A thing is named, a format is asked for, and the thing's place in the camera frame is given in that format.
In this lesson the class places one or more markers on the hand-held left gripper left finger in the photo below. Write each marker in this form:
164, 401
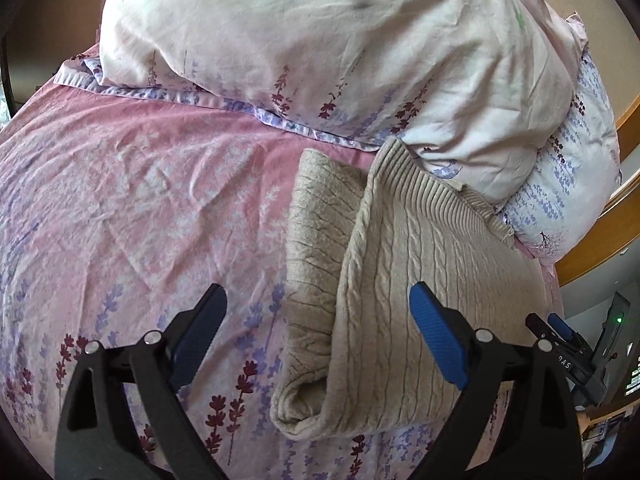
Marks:
197, 335

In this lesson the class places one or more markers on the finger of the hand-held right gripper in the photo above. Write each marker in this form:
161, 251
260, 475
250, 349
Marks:
562, 327
542, 331

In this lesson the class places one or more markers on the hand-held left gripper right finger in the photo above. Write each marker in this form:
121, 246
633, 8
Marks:
440, 340

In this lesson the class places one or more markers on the wooden shelf with clutter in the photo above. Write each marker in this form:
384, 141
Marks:
612, 425

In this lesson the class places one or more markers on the bluish floral tree print pillow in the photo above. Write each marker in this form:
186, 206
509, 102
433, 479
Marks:
575, 185

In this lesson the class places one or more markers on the pink floral bed sheet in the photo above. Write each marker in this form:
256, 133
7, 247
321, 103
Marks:
150, 185

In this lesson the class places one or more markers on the folded floral duvet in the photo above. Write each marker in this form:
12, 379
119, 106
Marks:
325, 35

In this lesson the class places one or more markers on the dark metal frame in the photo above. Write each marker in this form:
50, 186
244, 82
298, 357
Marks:
7, 75

